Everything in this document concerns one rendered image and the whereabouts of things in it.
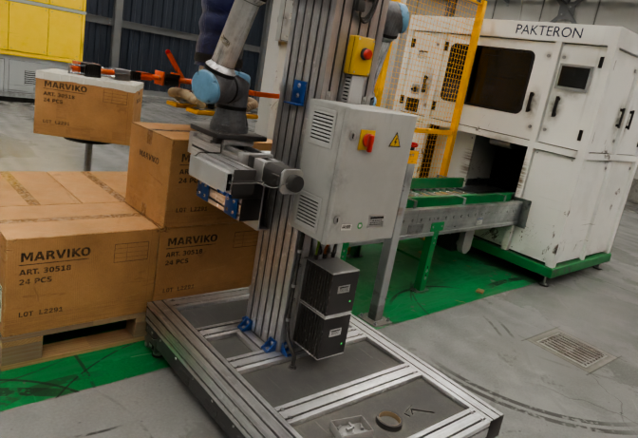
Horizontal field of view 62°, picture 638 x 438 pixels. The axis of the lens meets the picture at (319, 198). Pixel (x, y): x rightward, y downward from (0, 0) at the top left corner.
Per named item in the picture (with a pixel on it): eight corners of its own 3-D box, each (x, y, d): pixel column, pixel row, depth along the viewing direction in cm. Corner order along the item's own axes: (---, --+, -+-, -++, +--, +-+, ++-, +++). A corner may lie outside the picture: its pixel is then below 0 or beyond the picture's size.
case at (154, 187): (227, 197, 303) (236, 127, 293) (270, 219, 275) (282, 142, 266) (124, 201, 261) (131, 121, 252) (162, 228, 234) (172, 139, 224)
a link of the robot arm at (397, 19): (334, 107, 249) (374, -9, 218) (364, 111, 255) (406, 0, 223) (341, 121, 241) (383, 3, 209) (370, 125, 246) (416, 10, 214)
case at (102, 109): (139, 137, 396) (143, 82, 386) (130, 145, 357) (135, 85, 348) (51, 124, 383) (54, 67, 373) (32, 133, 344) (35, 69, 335)
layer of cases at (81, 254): (173, 229, 354) (179, 171, 344) (258, 291, 283) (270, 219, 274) (-43, 246, 273) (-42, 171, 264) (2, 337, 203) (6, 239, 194)
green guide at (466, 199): (507, 201, 432) (510, 191, 430) (518, 205, 425) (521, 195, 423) (374, 211, 325) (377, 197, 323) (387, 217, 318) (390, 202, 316)
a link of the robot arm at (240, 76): (253, 107, 212) (257, 73, 209) (234, 107, 200) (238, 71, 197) (228, 103, 217) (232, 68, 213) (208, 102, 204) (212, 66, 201)
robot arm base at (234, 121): (254, 134, 211) (258, 109, 208) (221, 132, 201) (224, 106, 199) (235, 127, 222) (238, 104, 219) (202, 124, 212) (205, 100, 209)
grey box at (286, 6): (296, 45, 393) (303, 2, 386) (300, 45, 389) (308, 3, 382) (274, 40, 380) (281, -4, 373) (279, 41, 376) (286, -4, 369)
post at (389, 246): (374, 315, 313) (409, 148, 289) (382, 320, 308) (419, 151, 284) (365, 317, 308) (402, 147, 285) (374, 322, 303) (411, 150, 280)
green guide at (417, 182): (452, 183, 470) (455, 174, 468) (462, 187, 463) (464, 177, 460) (317, 187, 363) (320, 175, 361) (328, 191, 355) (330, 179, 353)
